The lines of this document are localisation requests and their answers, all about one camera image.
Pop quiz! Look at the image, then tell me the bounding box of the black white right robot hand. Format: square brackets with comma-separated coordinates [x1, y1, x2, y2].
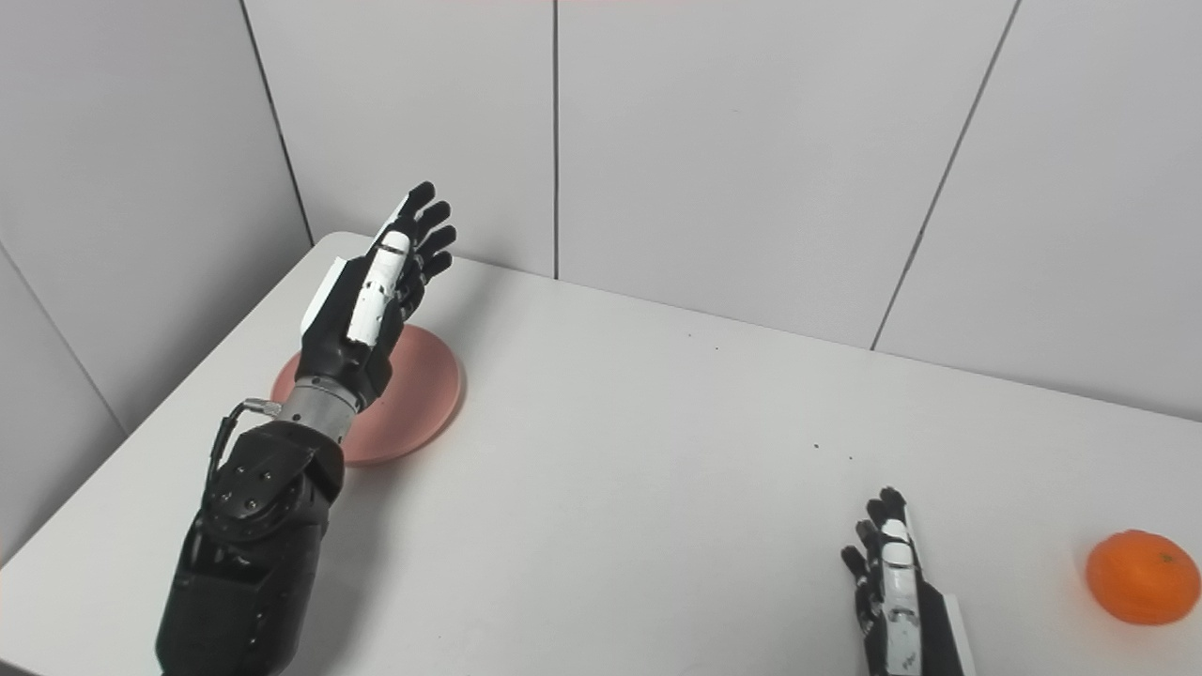
[840, 486, 979, 676]

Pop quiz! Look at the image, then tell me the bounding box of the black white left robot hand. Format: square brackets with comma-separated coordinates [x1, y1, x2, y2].
[294, 181, 458, 409]

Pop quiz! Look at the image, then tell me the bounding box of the pink round plate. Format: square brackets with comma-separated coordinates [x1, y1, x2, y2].
[270, 326, 465, 468]

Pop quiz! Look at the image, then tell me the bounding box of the orange mandarin fruit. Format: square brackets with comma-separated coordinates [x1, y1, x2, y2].
[1086, 530, 1202, 627]

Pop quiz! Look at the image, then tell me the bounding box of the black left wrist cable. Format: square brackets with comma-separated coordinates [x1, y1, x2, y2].
[208, 398, 283, 491]

